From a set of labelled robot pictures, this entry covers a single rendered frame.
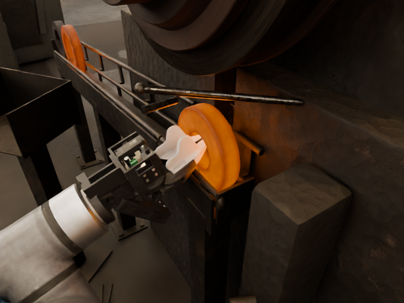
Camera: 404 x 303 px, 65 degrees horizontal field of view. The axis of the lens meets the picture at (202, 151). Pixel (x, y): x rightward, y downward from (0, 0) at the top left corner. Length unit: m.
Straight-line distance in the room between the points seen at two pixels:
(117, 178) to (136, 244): 0.90
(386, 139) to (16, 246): 0.46
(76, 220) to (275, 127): 0.31
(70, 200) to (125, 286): 0.81
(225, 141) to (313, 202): 0.17
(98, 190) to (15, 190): 1.34
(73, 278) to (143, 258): 0.83
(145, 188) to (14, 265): 0.19
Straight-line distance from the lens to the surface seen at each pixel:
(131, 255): 1.33
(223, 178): 0.50
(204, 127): 0.49
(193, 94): 0.37
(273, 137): 0.49
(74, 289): 0.50
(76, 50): 1.30
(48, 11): 3.40
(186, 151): 0.50
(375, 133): 0.38
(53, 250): 0.49
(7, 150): 0.91
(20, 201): 1.73
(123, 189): 0.49
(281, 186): 0.39
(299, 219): 0.36
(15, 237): 0.50
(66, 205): 0.48
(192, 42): 0.39
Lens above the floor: 1.05
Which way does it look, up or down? 36 degrees down
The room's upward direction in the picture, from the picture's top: straight up
